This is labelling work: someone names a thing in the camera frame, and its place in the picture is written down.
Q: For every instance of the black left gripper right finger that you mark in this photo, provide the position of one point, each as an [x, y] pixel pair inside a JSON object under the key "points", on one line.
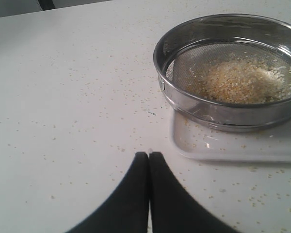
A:
{"points": [[173, 210]]}

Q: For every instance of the round steel mesh sieve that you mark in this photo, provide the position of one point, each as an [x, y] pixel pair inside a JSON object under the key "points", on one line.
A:
{"points": [[215, 37]]}

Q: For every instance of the white square tray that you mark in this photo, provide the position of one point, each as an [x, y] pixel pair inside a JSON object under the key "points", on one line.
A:
{"points": [[197, 142]]}

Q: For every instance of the pile of sieved grains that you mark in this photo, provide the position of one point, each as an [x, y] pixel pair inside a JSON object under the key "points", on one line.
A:
{"points": [[242, 79]]}

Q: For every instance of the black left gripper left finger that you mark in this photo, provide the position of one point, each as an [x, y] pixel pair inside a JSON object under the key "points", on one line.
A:
{"points": [[126, 209]]}

